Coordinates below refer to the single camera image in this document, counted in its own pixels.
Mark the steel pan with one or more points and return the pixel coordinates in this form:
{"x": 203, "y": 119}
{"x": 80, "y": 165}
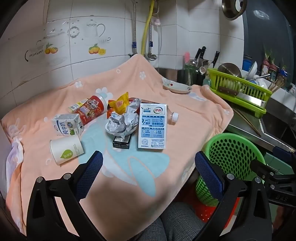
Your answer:
{"x": 231, "y": 9}

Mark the steel bowl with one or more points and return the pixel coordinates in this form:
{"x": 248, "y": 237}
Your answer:
{"x": 229, "y": 69}

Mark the bundle of wooden chopsticks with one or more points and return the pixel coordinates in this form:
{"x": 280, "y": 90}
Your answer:
{"x": 275, "y": 84}

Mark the clear plastic bottle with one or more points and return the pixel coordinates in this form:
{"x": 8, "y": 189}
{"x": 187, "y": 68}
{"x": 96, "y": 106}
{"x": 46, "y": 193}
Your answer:
{"x": 172, "y": 115}

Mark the orange snack packet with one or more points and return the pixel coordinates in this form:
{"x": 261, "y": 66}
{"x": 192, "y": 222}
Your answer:
{"x": 120, "y": 104}

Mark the white paper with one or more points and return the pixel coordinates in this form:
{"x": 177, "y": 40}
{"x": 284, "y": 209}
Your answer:
{"x": 122, "y": 122}

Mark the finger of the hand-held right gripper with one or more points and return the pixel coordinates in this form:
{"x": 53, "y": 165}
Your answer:
{"x": 281, "y": 148}
{"x": 261, "y": 165}

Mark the dark utensil holder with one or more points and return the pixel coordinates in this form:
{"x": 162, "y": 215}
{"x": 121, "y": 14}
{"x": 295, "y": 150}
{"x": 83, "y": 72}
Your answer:
{"x": 192, "y": 74}

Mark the pink utensil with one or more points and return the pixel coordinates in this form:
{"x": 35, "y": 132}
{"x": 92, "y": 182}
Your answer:
{"x": 186, "y": 56}

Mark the steel sink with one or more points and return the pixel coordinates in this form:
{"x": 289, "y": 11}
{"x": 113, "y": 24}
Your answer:
{"x": 277, "y": 125}

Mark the white bowl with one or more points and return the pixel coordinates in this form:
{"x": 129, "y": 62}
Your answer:
{"x": 253, "y": 69}

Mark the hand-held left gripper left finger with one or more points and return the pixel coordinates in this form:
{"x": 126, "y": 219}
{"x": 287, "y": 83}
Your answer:
{"x": 90, "y": 169}

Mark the steel cleaver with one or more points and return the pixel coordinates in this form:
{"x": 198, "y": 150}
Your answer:
{"x": 245, "y": 96}

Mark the green perforated basket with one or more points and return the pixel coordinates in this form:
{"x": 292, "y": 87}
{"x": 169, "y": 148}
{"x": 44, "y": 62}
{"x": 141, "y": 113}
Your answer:
{"x": 231, "y": 157}

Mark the black cigarette box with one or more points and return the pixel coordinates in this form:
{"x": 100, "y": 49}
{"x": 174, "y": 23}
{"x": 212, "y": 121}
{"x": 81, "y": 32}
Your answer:
{"x": 121, "y": 141}

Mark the blue container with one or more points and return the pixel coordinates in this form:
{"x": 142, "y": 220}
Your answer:
{"x": 247, "y": 62}

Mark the white paper cup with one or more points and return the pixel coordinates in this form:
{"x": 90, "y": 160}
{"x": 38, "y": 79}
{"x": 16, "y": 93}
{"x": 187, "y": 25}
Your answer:
{"x": 66, "y": 149}

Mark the pair of wooden chopsticks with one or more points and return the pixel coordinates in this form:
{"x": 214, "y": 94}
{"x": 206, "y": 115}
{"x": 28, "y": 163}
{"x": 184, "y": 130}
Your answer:
{"x": 247, "y": 120}

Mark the green dish rack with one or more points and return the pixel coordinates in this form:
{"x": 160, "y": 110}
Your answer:
{"x": 238, "y": 92}

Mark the small white milk carton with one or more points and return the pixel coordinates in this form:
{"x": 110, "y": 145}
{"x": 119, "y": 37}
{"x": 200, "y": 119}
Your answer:
{"x": 67, "y": 126}

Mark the red plastic stool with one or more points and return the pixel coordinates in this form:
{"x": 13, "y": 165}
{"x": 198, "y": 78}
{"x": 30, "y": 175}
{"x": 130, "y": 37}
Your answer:
{"x": 205, "y": 213}

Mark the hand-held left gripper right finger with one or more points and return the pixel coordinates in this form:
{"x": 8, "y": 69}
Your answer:
{"x": 208, "y": 171}

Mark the large white blue carton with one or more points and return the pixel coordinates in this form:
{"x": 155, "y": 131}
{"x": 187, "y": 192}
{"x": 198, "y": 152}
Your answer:
{"x": 152, "y": 125}

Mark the person's leg in grey trousers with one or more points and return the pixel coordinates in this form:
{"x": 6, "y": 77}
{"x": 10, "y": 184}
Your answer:
{"x": 175, "y": 222}

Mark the red snack canister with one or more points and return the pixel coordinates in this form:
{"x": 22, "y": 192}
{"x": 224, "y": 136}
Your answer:
{"x": 92, "y": 109}

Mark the red snack packet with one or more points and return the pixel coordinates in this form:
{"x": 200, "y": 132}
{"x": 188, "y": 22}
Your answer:
{"x": 112, "y": 114}

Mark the white flower-print plate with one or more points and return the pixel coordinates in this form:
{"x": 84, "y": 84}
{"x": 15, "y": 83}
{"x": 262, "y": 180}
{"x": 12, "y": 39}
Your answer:
{"x": 177, "y": 87}

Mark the peach flower-print blanket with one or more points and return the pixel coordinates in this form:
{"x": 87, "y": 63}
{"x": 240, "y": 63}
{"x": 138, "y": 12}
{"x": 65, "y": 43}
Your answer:
{"x": 161, "y": 97}

